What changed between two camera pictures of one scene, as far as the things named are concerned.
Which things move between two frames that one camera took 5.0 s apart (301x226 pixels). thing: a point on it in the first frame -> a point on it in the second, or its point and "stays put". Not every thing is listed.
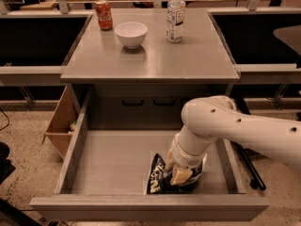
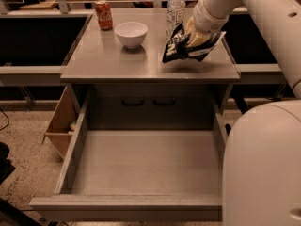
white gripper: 189,158 -> 209,20
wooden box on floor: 63,121 stays put
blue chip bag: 159,178 -> 178,47
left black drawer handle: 133,104 stays put
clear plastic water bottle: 175,15 stays put
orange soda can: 104,15 stays put
